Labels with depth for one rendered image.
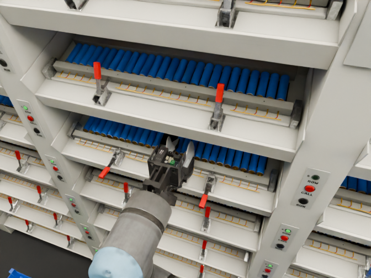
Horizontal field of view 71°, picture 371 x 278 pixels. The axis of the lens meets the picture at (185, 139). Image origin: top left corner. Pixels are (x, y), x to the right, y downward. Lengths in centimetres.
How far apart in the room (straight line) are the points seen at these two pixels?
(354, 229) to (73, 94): 71
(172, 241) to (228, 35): 79
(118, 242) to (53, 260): 126
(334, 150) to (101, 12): 47
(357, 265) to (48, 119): 92
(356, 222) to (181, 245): 58
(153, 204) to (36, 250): 135
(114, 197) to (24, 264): 95
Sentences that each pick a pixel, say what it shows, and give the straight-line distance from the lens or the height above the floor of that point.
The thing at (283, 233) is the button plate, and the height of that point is 84.
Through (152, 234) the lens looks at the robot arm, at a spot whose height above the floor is 101.
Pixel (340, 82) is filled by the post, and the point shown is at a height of 125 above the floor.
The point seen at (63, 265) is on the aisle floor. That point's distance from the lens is 169.
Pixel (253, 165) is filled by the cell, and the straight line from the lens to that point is 68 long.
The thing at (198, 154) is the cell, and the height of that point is 95.
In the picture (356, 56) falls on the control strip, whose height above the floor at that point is 129.
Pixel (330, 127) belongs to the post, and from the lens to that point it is 49.
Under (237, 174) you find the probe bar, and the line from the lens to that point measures 66.
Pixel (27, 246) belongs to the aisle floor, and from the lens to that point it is 183.
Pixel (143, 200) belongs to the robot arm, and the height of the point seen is 103.
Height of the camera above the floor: 144
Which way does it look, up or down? 42 degrees down
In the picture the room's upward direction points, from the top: straight up
